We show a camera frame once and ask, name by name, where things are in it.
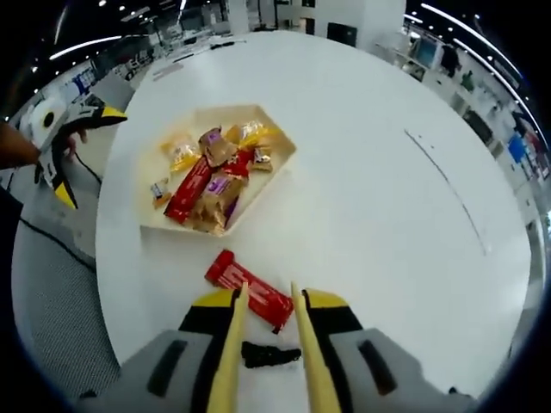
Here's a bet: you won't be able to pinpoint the white notice board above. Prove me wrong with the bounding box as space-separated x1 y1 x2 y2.
64 71 94 98

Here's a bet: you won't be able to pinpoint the black cabinet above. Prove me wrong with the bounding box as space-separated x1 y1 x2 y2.
326 22 358 46

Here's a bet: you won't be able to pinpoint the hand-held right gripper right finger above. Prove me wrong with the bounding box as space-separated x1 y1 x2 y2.
300 287 436 413

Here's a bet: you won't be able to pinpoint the grey office chair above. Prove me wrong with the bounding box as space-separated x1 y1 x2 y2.
90 68 135 107

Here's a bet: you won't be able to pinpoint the white counter cabinets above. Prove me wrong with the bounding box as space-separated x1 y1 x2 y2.
374 25 550 216

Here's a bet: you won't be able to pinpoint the small orange food packet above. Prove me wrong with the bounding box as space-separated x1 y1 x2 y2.
149 180 172 211
251 147 275 173

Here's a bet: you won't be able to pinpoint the glass door cabinet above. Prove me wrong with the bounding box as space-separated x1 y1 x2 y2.
412 36 440 68

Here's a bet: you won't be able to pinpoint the slim white pillar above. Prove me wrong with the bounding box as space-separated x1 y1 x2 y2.
227 0 251 34

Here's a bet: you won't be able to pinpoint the wide white pillar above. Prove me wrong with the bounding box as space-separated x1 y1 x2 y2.
300 0 408 51

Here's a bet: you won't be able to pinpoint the beige hexagonal container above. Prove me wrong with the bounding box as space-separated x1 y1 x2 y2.
139 102 298 237

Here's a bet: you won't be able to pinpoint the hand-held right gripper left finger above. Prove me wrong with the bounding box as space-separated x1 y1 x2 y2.
120 288 242 413

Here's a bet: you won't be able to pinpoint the small black packet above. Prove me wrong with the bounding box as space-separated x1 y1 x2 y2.
240 341 302 369

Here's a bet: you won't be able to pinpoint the yellow food packet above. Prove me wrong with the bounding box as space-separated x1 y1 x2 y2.
159 131 201 173
238 120 281 150

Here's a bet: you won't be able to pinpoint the small red food packet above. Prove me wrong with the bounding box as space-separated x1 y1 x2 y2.
214 149 254 180

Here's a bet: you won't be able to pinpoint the person's left hand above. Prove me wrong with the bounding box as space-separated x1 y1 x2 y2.
62 126 90 159

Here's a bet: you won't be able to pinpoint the beige food tongs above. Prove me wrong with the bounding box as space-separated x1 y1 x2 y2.
206 280 345 413

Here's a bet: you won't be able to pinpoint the blue box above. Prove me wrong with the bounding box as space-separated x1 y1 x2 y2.
507 133 524 163

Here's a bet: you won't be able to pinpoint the white mesh office chair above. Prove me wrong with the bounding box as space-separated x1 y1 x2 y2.
10 214 126 401

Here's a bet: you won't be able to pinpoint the brown purple food packet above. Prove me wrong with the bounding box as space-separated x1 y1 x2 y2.
197 124 240 169
189 171 251 236

